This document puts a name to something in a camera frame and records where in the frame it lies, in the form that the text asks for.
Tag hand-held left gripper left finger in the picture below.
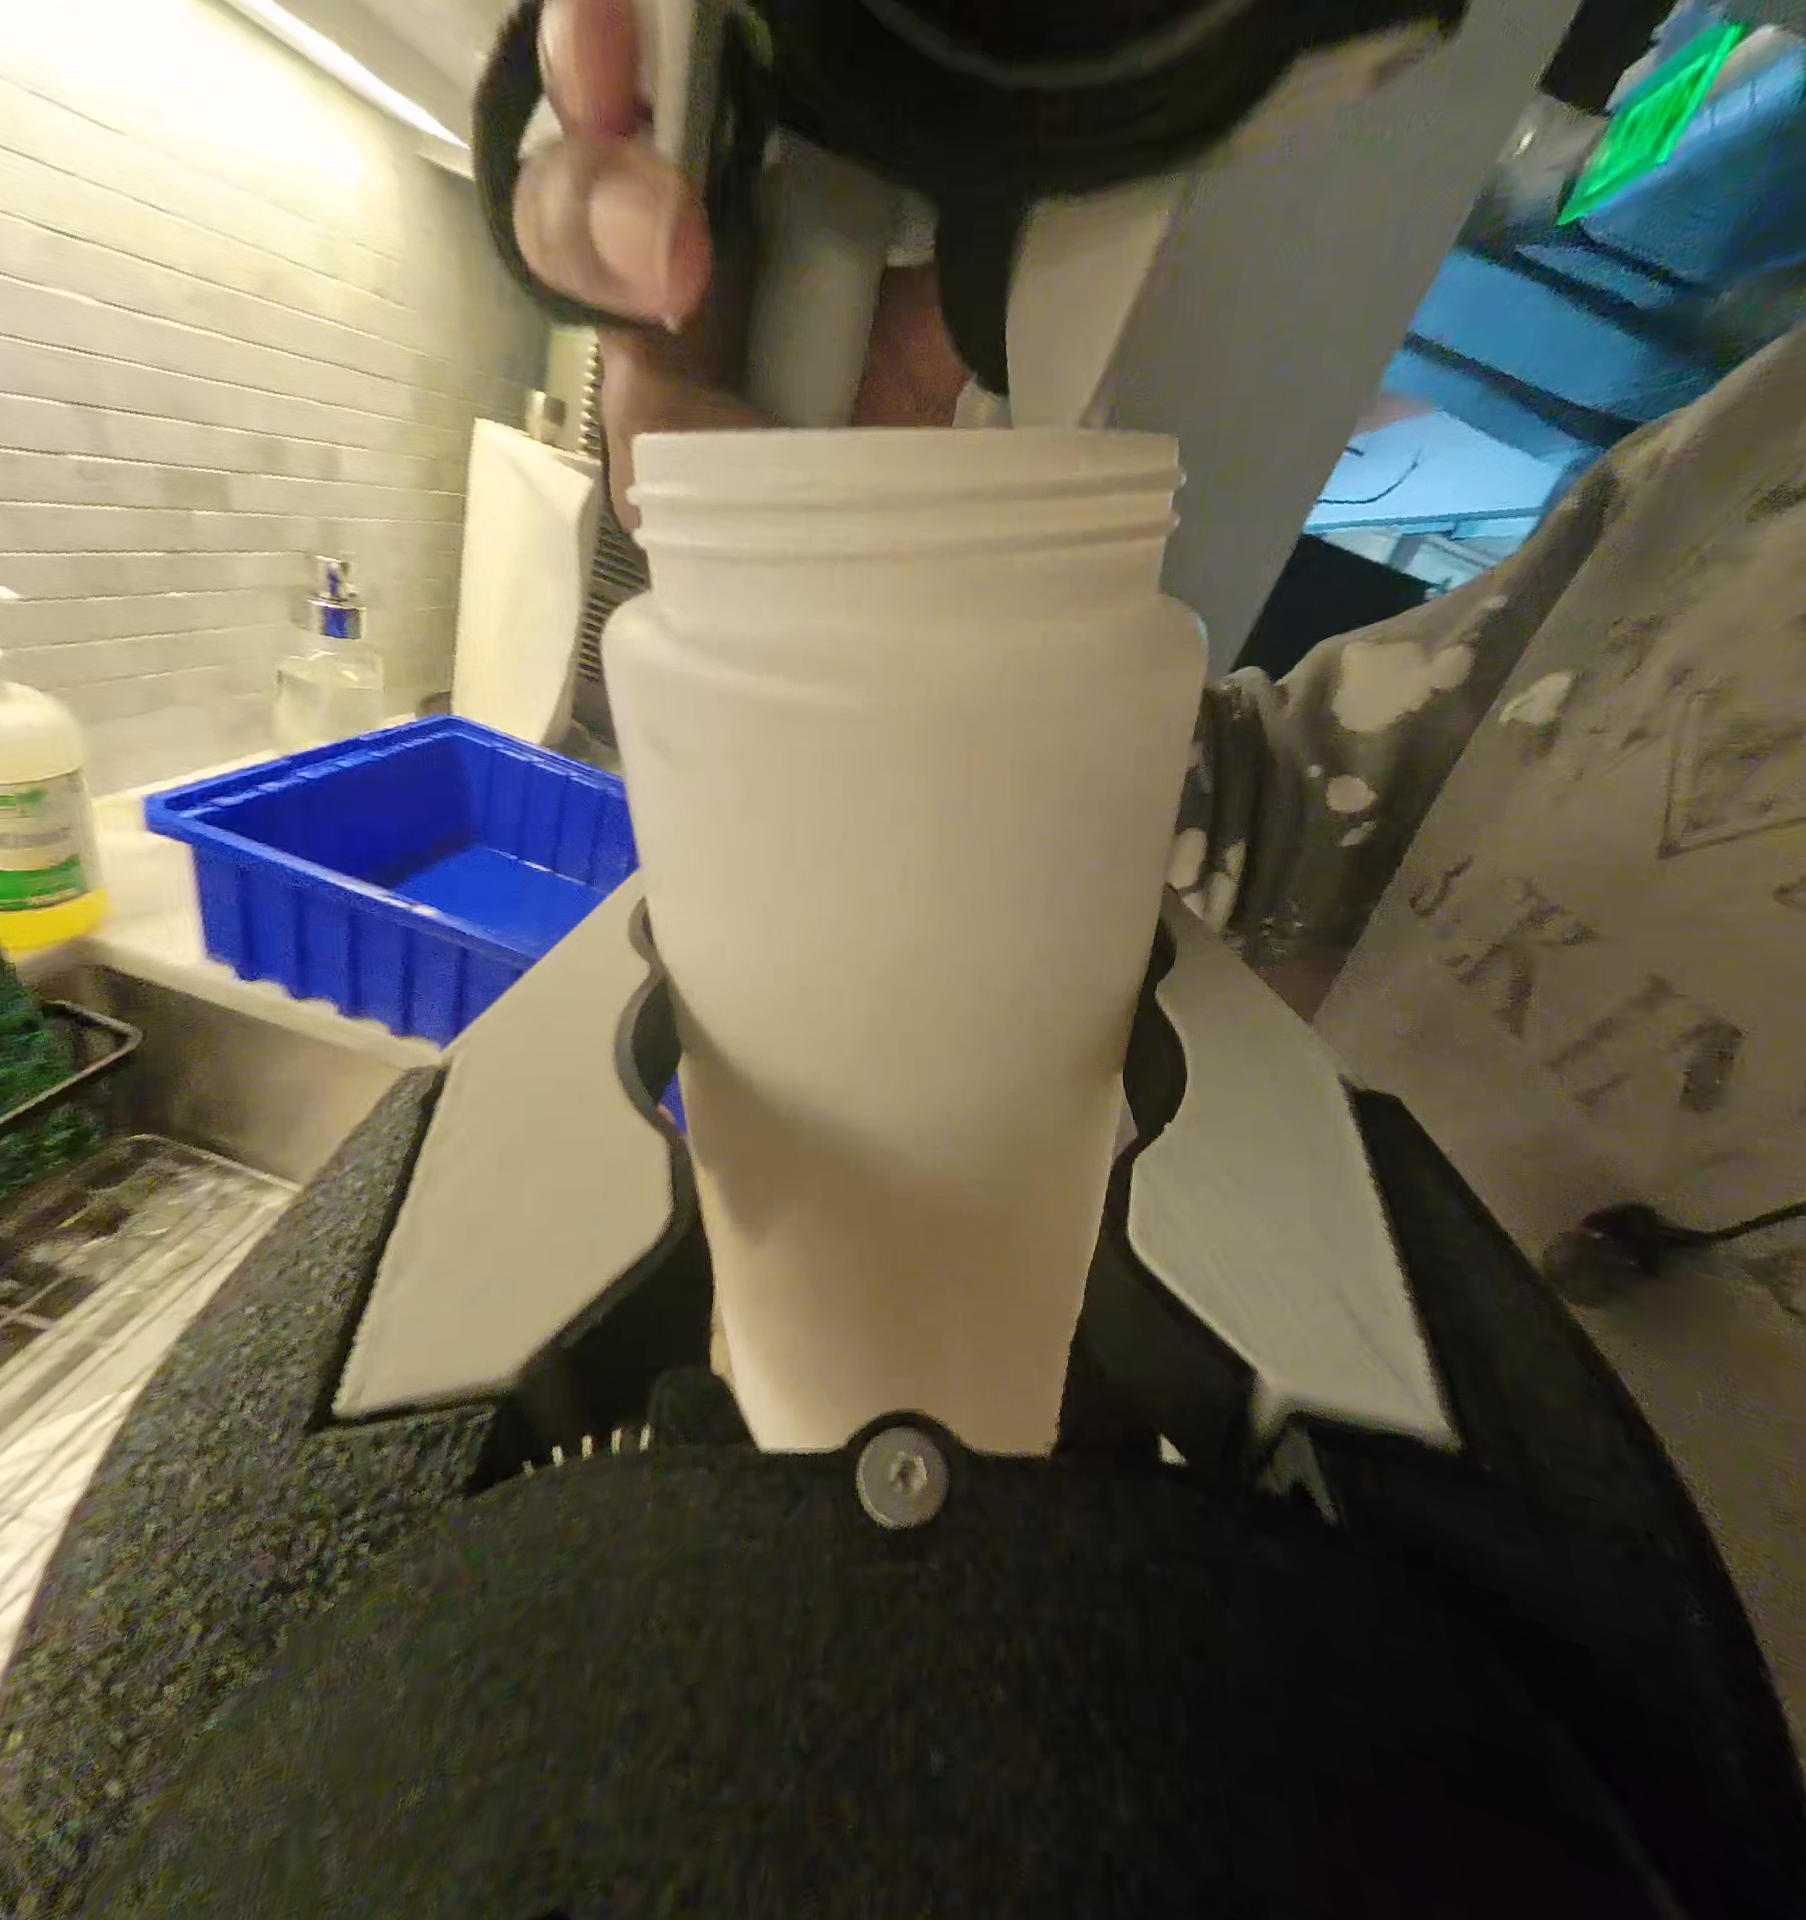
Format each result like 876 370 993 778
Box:
331 878 701 1428

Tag clear glass soap dispenser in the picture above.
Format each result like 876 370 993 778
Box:
271 556 390 753

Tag black wire sponge caddy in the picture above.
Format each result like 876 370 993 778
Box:
0 997 148 1164

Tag white plastic squeeze bottle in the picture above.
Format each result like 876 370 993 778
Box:
600 425 1210 1457

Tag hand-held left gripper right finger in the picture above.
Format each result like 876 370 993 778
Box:
1119 888 1457 1455

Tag stainless steel sink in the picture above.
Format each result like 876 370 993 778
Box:
0 960 448 1441

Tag metal wire sink grid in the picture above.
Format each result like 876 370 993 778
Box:
0 1132 303 1412

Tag person's right hand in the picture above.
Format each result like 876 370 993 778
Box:
515 0 983 530

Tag green exit sign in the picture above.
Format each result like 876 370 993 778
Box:
1552 18 1750 230

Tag under-cabinet light strip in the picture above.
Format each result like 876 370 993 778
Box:
220 0 472 151

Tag blue ribbed bin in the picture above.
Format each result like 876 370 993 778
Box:
146 715 686 1128

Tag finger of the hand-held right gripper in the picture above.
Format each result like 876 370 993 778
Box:
978 191 1193 435
1098 0 1584 681

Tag white paper towel roll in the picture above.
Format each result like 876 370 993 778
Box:
449 416 612 753

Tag yellow dish soap pump bottle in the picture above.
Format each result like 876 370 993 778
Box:
0 571 111 956

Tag black cable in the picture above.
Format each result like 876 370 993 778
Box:
1546 1201 1806 1307

